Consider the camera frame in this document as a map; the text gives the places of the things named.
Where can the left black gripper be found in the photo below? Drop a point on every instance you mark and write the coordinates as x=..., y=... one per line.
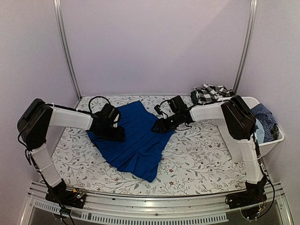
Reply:
x=120, y=136

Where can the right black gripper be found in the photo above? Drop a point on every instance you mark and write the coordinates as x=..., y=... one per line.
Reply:
x=162, y=126

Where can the blue pleated skirt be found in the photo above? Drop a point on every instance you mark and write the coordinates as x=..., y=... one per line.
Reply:
x=141, y=151

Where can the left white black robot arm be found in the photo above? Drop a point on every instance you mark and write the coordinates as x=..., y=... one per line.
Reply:
x=40, y=117

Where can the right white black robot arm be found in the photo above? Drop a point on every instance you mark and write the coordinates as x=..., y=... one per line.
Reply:
x=235, y=122

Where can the white plastic laundry basket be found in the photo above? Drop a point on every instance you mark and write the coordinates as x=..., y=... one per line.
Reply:
x=232, y=145

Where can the dark green printed garment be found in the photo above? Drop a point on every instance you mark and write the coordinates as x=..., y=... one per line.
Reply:
x=194, y=98

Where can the black white checkered garment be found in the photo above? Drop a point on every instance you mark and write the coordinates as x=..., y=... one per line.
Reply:
x=211, y=93

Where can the light blue shirt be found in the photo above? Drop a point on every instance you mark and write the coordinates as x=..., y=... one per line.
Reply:
x=260, y=132

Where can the dark blue checkered garment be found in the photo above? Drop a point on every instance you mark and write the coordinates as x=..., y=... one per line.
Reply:
x=268, y=121

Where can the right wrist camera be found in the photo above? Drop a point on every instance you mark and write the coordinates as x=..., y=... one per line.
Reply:
x=158, y=110

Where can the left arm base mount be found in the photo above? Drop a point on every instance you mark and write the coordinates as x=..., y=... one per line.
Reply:
x=60, y=194

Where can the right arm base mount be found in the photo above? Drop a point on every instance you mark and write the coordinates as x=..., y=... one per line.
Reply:
x=254, y=194

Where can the left aluminium frame post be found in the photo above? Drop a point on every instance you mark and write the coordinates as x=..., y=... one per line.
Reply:
x=65, y=47

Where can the aluminium frame post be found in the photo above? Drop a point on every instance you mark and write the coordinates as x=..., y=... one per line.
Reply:
x=246, y=45
x=65, y=47

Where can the right aluminium frame post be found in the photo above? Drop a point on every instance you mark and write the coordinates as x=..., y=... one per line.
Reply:
x=246, y=45

